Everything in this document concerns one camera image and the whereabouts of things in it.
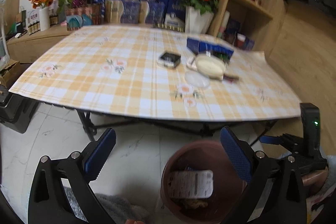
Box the white paper wrapper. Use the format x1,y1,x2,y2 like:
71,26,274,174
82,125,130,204
167,170,214,199

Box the clear round plastic lid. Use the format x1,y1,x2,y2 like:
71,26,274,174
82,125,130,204
185,71,210,89

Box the long blue coffee box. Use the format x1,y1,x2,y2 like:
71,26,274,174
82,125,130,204
186,38,234,57

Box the black cigarette pack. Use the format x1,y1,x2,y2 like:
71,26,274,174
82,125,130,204
157,51,181,69

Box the brown paper bag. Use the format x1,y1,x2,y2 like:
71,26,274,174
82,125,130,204
184,199,209,209

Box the green gold carton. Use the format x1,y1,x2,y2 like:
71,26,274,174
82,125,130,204
215,53,231,64

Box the brown round trash bin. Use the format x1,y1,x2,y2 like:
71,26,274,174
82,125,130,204
160,140,245,223

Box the person's right hand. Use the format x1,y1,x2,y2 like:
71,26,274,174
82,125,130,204
302,168,329,188

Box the person's left hand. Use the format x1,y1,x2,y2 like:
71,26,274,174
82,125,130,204
125,219,145,224

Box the yellow plaid tablecloth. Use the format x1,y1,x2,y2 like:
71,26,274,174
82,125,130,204
10,26,300,122

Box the red paper cup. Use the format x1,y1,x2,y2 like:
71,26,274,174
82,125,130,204
236,34,246,49

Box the low wooden cabinet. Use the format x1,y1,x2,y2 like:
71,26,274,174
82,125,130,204
7,25,73,64

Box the green leaf tray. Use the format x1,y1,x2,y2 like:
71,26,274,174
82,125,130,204
153,23,185,32

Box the stacked pastel cups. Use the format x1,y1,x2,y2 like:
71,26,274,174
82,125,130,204
217,11,230,38

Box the striped pink basket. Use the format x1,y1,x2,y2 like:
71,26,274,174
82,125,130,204
66,3,101,31

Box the gold blue gift box left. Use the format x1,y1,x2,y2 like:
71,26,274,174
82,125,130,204
104,0,141,24

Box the gold blue gift box right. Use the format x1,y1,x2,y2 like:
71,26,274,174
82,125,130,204
139,1,165,24

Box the blue white box behind pot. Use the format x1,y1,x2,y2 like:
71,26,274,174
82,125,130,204
164,0,186,28

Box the orange flowers white vase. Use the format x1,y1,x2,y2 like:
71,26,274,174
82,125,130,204
29,0,54,31

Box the black folding table frame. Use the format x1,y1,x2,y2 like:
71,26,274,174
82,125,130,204
76,109,279,147

